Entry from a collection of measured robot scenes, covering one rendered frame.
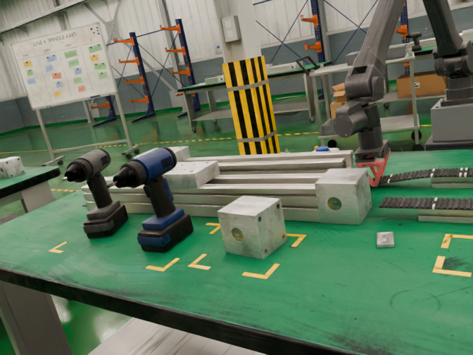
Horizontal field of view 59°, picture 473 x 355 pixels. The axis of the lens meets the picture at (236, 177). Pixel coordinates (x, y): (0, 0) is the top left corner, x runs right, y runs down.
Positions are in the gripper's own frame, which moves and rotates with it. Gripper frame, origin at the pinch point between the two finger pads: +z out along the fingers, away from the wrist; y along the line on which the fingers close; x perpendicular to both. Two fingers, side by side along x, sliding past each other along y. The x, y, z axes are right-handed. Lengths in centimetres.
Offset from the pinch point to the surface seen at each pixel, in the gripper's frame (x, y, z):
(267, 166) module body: -28.3, 3.9, -7.0
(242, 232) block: -16.8, 40.3, -5.1
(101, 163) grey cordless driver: -63, 31, -20
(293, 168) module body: -21.2, 3.0, -5.6
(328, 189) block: -4.1, 23.3, -7.1
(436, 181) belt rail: 14.2, 1.2, 0.6
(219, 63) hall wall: -536, -780, -28
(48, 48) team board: -519, -315, -109
